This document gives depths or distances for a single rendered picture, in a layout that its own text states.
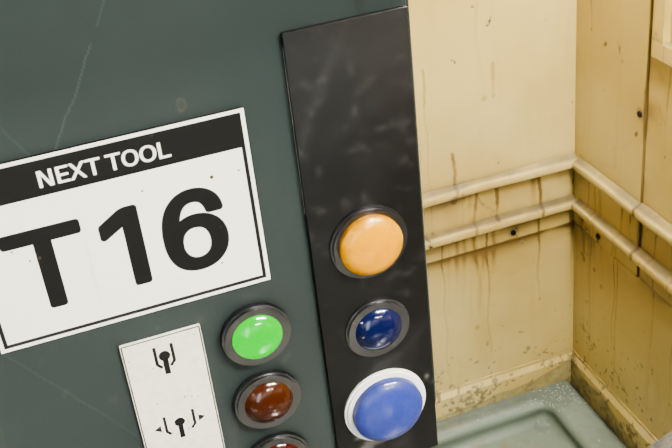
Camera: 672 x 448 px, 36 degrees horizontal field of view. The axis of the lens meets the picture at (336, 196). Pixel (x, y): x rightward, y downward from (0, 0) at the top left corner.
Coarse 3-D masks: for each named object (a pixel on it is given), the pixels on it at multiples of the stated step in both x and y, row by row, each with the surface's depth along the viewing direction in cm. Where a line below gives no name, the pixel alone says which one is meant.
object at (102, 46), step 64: (0, 0) 31; (64, 0) 31; (128, 0) 32; (192, 0) 33; (256, 0) 33; (320, 0) 34; (384, 0) 35; (0, 64) 31; (64, 64) 32; (128, 64) 33; (192, 64) 33; (256, 64) 34; (0, 128) 32; (64, 128) 33; (128, 128) 34; (256, 128) 35; (128, 320) 37; (192, 320) 38; (0, 384) 36; (64, 384) 37; (128, 384) 38; (320, 384) 41
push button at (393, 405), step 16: (384, 384) 41; (400, 384) 42; (368, 400) 41; (384, 400) 41; (400, 400) 42; (416, 400) 42; (368, 416) 42; (384, 416) 42; (400, 416) 42; (416, 416) 43; (368, 432) 42; (384, 432) 42; (400, 432) 43
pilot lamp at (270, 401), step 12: (264, 384) 40; (276, 384) 40; (252, 396) 40; (264, 396) 40; (276, 396) 40; (288, 396) 40; (252, 408) 40; (264, 408) 40; (276, 408) 40; (288, 408) 41; (264, 420) 40
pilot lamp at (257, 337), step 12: (240, 324) 38; (252, 324) 38; (264, 324) 38; (276, 324) 39; (240, 336) 38; (252, 336) 38; (264, 336) 38; (276, 336) 39; (240, 348) 38; (252, 348) 38; (264, 348) 39
